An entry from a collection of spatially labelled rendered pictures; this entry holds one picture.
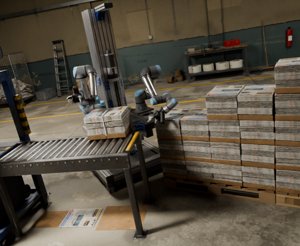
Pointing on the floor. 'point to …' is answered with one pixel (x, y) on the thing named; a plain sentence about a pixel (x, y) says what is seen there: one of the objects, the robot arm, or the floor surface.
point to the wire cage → (20, 89)
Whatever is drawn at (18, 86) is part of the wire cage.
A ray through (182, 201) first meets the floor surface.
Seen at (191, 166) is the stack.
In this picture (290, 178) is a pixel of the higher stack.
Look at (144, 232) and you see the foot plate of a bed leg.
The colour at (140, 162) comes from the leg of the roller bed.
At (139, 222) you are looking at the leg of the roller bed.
